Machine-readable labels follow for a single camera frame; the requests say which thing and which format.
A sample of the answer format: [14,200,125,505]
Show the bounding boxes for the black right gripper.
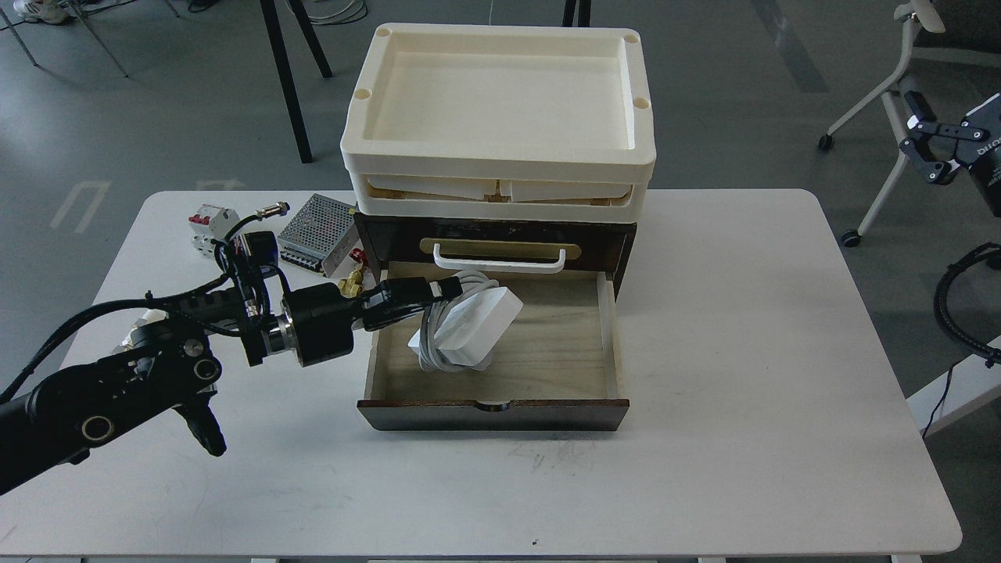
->
[899,91,1000,188]

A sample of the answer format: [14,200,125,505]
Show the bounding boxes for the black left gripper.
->
[271,277,464,367]

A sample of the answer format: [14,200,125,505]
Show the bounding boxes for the white power strip with cable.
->
[408,270,523,373]

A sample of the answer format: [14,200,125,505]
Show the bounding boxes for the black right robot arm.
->
[899,91,1000,217]

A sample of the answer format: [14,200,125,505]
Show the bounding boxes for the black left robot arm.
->
[1,218,462,493]

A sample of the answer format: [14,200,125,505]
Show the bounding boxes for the metal mesh power supply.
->
[278,193,360,278]

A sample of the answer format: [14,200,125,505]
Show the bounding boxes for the white office chair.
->
[816,1,999,247]

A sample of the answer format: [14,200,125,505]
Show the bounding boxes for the open wooden drawer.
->
[357,271,630,432]

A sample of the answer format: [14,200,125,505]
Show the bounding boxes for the cream plastic stacked tray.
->
[340,23,655,224]

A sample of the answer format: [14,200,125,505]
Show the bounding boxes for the white red circuit breaker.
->
[187,203,240,259]

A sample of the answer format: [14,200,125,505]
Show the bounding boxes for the black stand legs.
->
[258,0,334,164]

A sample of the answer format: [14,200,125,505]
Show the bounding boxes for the brass valve red handle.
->
[337,247,368,299]

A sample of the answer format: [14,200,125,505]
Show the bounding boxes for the white drawer handle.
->
[432,243,566,274]

